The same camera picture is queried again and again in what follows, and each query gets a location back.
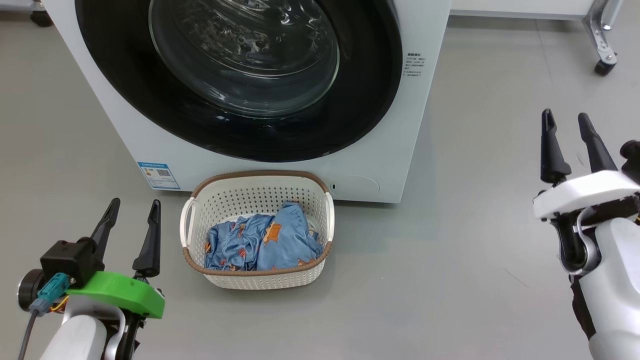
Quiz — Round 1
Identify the white front-load washing machine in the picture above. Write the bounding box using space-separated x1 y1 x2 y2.
42 0 453 204

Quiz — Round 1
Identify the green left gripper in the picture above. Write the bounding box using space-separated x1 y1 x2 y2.
65 198 166 320

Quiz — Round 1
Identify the white furniture panel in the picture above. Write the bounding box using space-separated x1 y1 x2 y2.
450 0 597 21

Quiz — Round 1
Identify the blue garment with handwritten text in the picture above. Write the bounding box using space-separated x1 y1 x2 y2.
256 201 324 271

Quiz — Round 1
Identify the blue cartoon print garment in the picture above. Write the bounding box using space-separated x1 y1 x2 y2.
204 214 276 272

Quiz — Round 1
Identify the black round glass washer door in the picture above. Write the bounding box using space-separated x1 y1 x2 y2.
75 0 403 163

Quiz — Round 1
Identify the teal plug left camera cable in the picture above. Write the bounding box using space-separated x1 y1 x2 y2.
18 272 69 360

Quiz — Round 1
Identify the cream perforated laundry basket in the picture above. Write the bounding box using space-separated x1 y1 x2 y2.
179 170 335 291

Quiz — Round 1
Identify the blue energy label sticker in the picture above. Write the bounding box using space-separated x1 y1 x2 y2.
137 161 181 190

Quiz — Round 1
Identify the round white filter cover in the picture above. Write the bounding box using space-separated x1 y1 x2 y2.
329 175 381 200

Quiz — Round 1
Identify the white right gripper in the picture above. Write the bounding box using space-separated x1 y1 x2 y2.
532 108 640 221

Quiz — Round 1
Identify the silver metal furniture leg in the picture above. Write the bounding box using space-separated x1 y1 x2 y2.
582 0 625 65

